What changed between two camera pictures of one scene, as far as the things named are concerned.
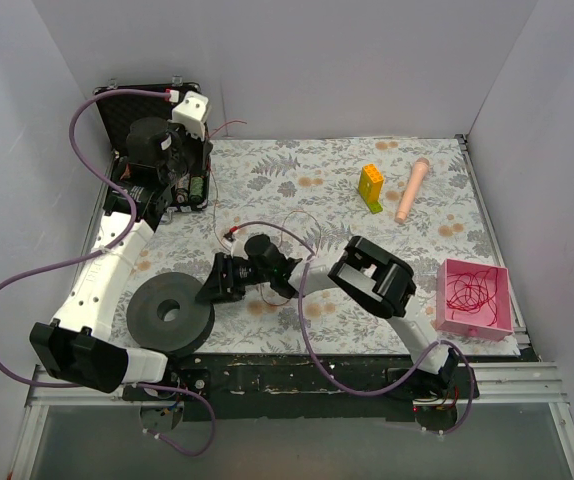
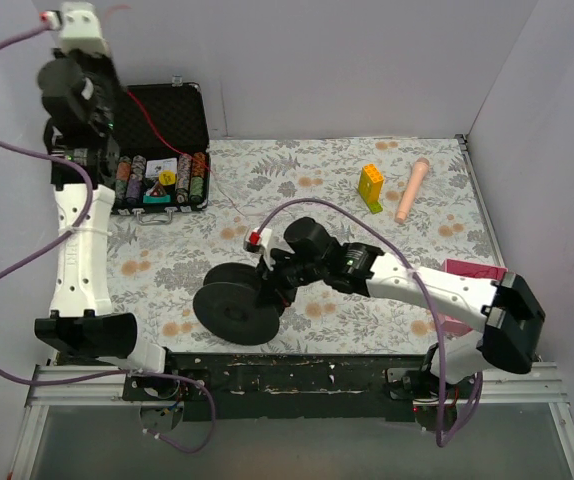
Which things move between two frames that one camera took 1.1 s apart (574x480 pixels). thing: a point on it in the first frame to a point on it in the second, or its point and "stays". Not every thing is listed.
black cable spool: [164, 314] to [226, 304]
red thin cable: [286, 227] to [161, 135]
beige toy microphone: [417, 179] stays
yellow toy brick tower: [370, 187] stays
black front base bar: [285, 387] stays
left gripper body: [187, 163] to [105, 67]
